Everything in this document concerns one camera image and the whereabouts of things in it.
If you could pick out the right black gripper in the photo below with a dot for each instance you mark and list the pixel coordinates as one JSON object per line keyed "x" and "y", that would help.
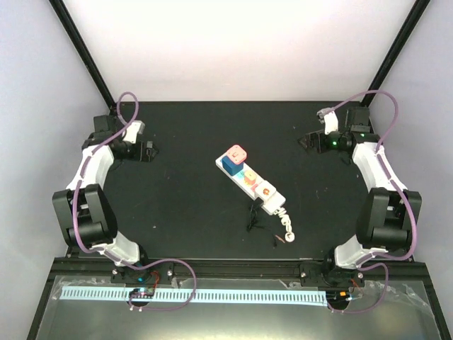
{"x": 311, "y": 138}

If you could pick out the white plug with red print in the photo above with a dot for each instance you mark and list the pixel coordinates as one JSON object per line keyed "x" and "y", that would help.
{"x": 265, "y": 190}

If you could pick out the white power strip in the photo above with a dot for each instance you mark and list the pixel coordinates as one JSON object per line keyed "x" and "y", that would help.
{"x": 271, "y": 206}

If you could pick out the blue cube plug adapter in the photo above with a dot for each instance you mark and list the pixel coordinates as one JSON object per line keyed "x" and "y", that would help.
{"x": 230, "y": 167}

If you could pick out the black frame post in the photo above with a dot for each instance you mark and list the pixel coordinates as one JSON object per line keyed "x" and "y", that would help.
{"x": 77, "y": 41}
{"x": 415, "y": 14}

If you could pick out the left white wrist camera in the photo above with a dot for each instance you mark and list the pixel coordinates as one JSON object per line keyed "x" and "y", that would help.
{"x": 133, "y": 131}

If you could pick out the pink plug adapter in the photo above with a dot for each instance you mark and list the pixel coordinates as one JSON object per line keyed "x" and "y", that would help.
{"x": 236, "y": 154}

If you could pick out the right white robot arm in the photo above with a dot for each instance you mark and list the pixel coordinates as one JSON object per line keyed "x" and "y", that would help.
{"x": 386, "y": 224}

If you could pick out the small brown debris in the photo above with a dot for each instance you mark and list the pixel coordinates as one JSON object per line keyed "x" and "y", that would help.
{"x": 277, "y": 239}

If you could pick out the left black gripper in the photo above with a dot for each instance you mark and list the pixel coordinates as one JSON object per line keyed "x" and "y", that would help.
{"x": 148, "y": 150}

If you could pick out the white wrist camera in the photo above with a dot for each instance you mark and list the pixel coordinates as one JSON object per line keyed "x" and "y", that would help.
{"x": 133, "y": 131}
{"x": 328, "y": 117}

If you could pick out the yellow orange plug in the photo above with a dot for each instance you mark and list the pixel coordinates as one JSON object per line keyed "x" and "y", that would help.
{"x": 249, "y": 177}

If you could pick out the left black frame post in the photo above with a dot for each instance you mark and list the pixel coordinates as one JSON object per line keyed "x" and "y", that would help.
{"x": 77, "y": 41}

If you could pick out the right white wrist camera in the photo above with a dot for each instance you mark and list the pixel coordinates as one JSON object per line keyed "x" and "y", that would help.
{"x": 328, "y": 117}

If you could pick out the light blue slotted cable duct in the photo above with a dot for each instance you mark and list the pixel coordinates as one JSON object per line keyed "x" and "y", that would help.
{"x": 179, "y": 296}

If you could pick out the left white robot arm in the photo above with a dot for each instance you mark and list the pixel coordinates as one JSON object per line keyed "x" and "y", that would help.
{"x": 85, "y": 216}

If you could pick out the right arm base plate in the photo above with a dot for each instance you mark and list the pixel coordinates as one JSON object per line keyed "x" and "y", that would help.
{"x": 314, "y": 273}

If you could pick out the black cable tie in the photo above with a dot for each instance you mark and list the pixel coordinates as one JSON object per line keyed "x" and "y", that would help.
{"x": 253, "y": 215}

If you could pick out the black aluminium front rail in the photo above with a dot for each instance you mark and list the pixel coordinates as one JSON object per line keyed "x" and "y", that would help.
{"x": 229, "y": 269}

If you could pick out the right black frame post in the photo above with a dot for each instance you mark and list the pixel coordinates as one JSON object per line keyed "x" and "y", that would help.
{"x": 415, "y": 14}

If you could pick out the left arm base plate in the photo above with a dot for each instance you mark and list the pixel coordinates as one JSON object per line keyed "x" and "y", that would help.
{"x": 161, "y": 273}

